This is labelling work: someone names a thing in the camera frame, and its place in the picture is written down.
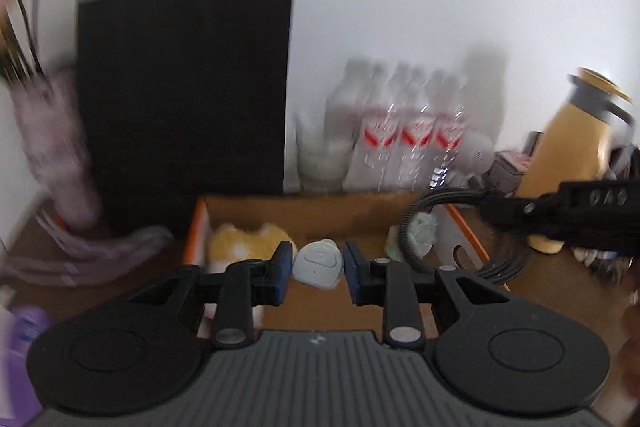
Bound clear glass cup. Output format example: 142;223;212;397
296;109;353;194

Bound yellow thermos jug grey handle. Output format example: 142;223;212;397
515;67;634;254

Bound white astronaut figure speaker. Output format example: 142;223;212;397
457;131;495;178

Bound white knobbed object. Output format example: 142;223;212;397
574;246;626;275

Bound pale green soft toy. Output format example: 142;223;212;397
385;212;441;261

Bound yellow plush toy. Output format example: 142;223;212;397
202;222;292;325

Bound purple tissue box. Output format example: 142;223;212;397
0;304;55;427

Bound black cable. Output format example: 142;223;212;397
400;188;533;284

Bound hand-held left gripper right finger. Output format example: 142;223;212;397
342;241;511;351

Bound black paper bag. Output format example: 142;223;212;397
76;0;301;238

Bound mottled purple white vase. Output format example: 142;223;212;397
12;72;102;229

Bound grey pouch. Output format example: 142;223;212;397
487;149;535;198

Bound clear plastic sleeve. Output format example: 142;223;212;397
0;212;175;290

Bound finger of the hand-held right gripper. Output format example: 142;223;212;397
479;192;564;238

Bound red cardboard box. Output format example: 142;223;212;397
182;193;512;338

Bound white earbud case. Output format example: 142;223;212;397
292;238;346;291

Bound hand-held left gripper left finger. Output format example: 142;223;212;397
120;241;294;351

